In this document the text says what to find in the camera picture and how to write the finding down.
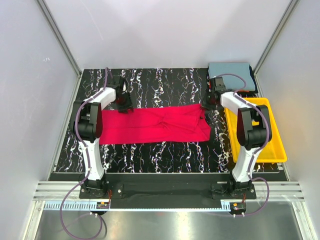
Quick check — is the folded dark navy shirt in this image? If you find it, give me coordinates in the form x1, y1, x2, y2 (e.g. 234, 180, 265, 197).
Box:
246, 65, 259, 94

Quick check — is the red polo shirt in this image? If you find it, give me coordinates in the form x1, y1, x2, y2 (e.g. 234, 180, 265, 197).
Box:
99, 104, 211, 145

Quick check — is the left aluminium frame post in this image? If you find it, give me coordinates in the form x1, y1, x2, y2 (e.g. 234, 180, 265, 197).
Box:
35, 0, 82, 77

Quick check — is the folded grey-blue shirt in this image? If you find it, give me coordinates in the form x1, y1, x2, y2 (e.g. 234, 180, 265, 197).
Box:
208, 62, 250, 91

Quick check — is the right aluminium frame post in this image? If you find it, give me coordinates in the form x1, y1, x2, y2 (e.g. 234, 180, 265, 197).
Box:
253, 0, 300, 75

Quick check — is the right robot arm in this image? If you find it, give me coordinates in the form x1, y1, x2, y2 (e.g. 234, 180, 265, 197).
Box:
201, 74, 272, 197

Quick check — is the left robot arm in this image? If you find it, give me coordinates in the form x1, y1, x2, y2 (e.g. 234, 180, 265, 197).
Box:
69, 76, 133, 198

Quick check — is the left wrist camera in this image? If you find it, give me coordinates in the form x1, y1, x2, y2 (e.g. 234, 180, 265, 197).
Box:
122, 83, 127, 92

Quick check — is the yellow plastic bin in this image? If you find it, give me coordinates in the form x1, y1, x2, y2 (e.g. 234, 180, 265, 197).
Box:
224, 97, 288, 163

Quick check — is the slotted cable duct rail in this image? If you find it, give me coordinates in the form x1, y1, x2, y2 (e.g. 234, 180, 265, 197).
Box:
43, 200, 231, 212

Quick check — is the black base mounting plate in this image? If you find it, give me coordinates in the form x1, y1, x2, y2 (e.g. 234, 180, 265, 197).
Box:
79, 173, 243, 208

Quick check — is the aluminium frame post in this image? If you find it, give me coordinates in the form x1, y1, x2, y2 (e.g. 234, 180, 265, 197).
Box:
35, 0, 82, 77
253, 0, 300, 75

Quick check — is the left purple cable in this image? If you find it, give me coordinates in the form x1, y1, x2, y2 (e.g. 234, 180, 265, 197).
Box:
59, 66, 113, 238

